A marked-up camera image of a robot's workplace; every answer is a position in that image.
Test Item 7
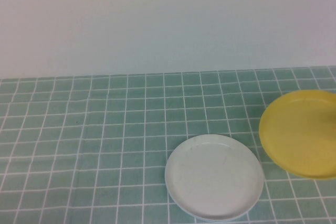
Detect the white round plastic plate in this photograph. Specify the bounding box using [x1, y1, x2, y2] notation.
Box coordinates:
[164, 134, 265, 221]

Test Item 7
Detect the yellow round plastic plate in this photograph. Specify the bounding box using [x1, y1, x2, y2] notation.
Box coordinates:
[258, 89, 336, 180]

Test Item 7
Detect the green white-checked tablecloth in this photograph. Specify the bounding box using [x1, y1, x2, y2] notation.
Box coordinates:
[0, 66, 336, 224]

